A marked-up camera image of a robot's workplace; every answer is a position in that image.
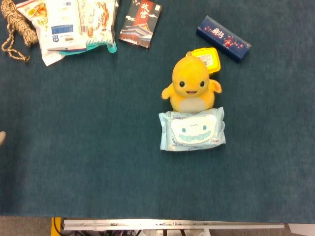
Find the white orange teal snack bag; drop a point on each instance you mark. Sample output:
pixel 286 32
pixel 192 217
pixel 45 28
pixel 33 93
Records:
pixel 98 22

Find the dark blue table cloth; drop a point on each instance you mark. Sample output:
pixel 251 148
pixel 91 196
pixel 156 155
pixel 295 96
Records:
pixel 98 135

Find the yellow plastic lidded box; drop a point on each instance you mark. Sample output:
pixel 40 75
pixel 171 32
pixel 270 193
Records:
pixel 209 57

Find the long dark blue box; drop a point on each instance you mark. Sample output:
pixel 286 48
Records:
pixel 222 38

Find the yellow duck plush toy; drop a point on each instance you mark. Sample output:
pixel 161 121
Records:
pixel 190 73

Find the beige rounded object at edge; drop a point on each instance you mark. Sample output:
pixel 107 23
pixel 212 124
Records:
pixel 1 137

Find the dark palace print box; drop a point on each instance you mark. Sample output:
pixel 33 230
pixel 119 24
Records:
pixel 140 23

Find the nut picture snack bag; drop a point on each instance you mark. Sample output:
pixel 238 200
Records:
pixel 39 17

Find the aluminium frame rail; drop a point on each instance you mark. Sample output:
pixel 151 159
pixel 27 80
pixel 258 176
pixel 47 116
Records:
pixel 172 224

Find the light blue wet wipes pack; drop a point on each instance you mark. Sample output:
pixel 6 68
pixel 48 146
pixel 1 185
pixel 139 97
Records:
pixel 192 129

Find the white blue snack bag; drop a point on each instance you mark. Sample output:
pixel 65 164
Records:
pixel 62 27

